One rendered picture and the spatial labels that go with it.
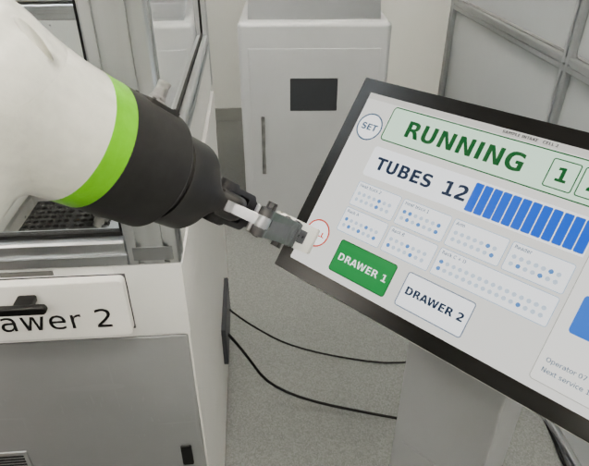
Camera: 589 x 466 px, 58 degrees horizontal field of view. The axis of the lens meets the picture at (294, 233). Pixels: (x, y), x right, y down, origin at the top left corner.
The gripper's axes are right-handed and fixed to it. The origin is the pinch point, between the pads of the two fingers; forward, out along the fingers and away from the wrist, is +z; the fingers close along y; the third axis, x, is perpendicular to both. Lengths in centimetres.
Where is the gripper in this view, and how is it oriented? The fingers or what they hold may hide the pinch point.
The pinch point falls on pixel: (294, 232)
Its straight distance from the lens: 57.5
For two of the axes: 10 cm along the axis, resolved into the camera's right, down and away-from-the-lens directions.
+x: -4.4, 9.0, 0.3
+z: 5.3, 2.4, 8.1
